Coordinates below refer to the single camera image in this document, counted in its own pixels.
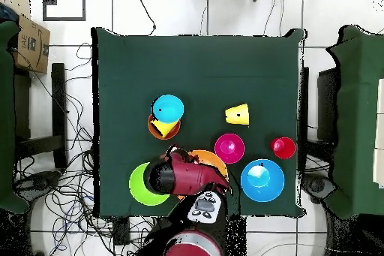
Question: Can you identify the red cup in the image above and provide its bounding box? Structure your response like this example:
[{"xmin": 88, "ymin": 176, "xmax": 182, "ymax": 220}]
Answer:
[{"xmin": 270, "ymin": 137, "xmax": 297, "ymax": 160}]

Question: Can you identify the orange-yellow cup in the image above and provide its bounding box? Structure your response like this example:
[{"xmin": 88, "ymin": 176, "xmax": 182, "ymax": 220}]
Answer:
[{"xmin": 224, "ymin": 106, "xmax": 239, "ymax": 125}]

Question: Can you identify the dark green tablecloth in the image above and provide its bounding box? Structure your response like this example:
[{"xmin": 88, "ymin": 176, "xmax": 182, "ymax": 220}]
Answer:
[{"xmin": 91, "ymin": 26, "xmax": 308, "ymax": 218}]

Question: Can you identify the black metal stand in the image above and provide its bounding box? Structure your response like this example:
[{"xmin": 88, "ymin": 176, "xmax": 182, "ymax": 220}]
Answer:
[{"xmin": 13, "ymin": 62, "xmax": 69, "ymax": 170}]

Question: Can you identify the yellow cup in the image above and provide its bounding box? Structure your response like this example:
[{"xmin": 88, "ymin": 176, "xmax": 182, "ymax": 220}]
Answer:
[
  {"xmin": 150, "ymin": 119, "xmax": 180, "ymax": 139},
  {"xmin": 235, "ymin": 103, "xmax": 251, "ymax": 126}
]

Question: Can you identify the small orange-red bowl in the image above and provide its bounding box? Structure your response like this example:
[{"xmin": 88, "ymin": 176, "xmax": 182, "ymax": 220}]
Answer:
[{"xmin": 147, "ymin": 113, "xmax": 182, "ymax": 141}]

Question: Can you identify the small magenta bowl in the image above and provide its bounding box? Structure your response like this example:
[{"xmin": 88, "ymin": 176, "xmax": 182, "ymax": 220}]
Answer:
[{"xmin": 214, "ymin": 133, "xmax": 246, "ymax": 164}]

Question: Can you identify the large blue bowl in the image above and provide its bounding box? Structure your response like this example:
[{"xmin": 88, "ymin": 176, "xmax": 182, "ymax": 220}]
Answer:
[{"xmin": 240, "ymin": 158, "xmax": 286, "ymax": 203}]

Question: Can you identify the small light blue bowl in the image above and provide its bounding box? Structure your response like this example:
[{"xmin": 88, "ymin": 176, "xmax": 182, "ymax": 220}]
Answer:
[{"xmin": 151, "ymin": 94, "xmax": 185, "ymax": 124}]

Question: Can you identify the green cloth-covered table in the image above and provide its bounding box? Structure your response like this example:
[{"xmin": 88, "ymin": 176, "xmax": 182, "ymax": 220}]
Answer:
[
  {"xmin": 0, "ymin": 20, "xmax": 30, "ymax": 214},
  {"xmin": 325, "ymin": 24, "xmax": 384, "ymax": 220}
]

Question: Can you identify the cardboard box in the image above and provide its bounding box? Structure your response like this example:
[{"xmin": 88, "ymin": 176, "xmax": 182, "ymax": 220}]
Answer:
[{"xmin": 8, "ymin": 0, "xmax": 51, "ymax": 74}]

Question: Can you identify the black cable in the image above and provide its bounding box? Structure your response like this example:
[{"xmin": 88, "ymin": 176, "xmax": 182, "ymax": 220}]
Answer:
[{"xmin": 133, "ymin": 0, "xmax": 158, "ymax": 37}]

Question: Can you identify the white box stack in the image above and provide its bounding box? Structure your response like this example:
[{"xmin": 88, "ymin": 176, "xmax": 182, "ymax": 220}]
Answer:
[{"xmin": 372, "ymin": 77, "xmax": 384, "ymax": 189}]

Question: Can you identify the tangle of black cables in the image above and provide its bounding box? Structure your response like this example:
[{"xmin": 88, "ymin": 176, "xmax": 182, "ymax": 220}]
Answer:
[{"xmin": 13, "ymin": 42, "xmax": 157, "ymax": 256}]

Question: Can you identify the large green bowl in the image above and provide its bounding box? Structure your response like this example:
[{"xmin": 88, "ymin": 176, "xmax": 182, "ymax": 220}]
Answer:
[{"xmin": 128, "ymin": 161, "xmax": 172, "ymax": 206}]

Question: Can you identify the black square frame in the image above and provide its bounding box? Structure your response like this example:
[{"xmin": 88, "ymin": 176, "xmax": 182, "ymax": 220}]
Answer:
[{"xmin": 42, "ymin": 0, "xmax": 87, "ymax": 22}]

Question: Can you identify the large orange-yellow bowl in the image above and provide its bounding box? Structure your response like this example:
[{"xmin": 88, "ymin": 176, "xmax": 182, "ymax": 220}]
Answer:
[{"xmin": 187, "ymin": 149, "xmax": 230, "ymax": 182}]

